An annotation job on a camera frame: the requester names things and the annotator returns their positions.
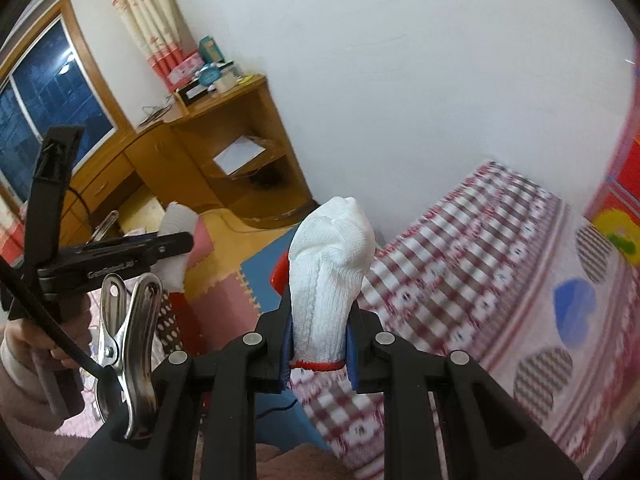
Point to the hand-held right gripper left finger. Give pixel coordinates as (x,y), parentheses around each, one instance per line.
(286,345)

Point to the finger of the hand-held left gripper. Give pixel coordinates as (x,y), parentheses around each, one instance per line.
(165,245)

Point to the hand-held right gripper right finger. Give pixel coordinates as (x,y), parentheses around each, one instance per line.
(352,355)

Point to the person's left forearm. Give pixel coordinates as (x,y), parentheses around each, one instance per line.
(25,395)

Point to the person's left hand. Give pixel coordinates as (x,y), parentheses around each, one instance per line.
(55,325)

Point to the pale wooden board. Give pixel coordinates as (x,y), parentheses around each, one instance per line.
(142,207)

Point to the metal spring clip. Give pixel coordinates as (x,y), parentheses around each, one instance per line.
(106,222)
(135,340)

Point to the red plastic stool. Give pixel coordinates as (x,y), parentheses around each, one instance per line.
(281,272)

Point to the wooden desk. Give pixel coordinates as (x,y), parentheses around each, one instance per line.
(165,160)

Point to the polka dot cloth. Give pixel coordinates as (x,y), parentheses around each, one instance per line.
(167,330)

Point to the wooden framed window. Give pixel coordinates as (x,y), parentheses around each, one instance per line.
(45,105)

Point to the white paper sheet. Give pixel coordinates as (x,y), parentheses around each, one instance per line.
(240,155)

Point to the person's leg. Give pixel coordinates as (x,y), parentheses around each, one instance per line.
(300,462)

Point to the checkered heart bedsheet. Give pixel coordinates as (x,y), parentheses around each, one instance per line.
(475,270)

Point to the black box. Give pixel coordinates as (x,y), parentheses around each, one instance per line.
(192,95)

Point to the teal box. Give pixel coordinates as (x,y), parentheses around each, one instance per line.
(210,50)

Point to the cream patterned curtain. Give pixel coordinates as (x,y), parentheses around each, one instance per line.
(145,15)

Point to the red floral printed cloth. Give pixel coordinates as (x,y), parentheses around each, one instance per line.
(617,200)

